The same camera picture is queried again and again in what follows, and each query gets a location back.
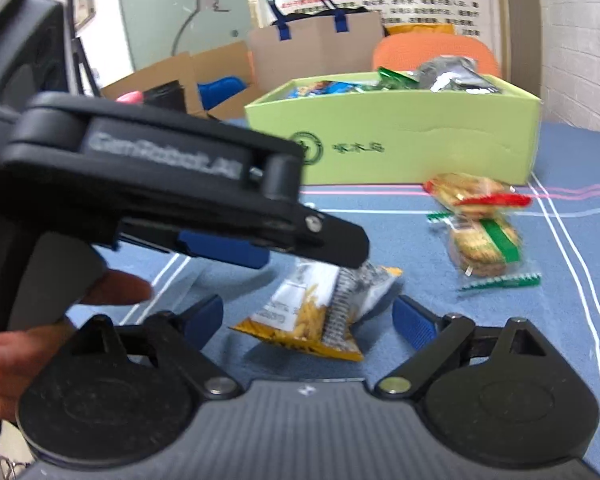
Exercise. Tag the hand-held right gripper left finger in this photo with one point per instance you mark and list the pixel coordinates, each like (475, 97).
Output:
(205, 316)

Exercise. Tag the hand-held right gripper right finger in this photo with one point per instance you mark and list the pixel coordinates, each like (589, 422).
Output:
(414, 322)

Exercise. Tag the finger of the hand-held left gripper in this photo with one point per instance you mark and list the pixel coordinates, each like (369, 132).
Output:
(220, 247)
(330, 240)

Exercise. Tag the yellow snack packet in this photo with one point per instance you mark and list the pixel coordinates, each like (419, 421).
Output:
(300, 320)

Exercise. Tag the light green cardboard box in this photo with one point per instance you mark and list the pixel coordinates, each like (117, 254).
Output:
(405, 135)

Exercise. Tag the person's left hand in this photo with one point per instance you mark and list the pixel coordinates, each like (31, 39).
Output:
(10, 365)

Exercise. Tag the green-striped cracker packet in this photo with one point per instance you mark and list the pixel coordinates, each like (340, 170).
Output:
(480, 250)

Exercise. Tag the pink object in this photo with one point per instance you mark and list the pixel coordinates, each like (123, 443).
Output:
(129, 97)

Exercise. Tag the red-striped cracker packet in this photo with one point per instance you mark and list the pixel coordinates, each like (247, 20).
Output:
(460, 187)

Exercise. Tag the black container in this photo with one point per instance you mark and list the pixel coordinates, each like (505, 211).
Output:
(165, 96)

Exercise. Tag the blue printed snack packet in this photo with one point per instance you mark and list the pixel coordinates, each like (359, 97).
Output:
(330, 89)

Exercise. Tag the blue striped tablecloth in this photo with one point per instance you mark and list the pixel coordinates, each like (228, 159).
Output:
(555, 260)

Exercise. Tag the blue plastic object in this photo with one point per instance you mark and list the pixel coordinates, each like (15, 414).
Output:
(222, 91)

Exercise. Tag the open cardboard box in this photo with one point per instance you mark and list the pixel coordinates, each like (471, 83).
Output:
(170, 72)

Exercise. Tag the green foil snack packet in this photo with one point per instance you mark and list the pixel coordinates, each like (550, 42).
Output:
(395, 79)

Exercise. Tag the orange chair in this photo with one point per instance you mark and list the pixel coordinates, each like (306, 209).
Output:
(405, 52)

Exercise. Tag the grey foil snack packet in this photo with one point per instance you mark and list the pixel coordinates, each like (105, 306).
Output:
(450, 72)

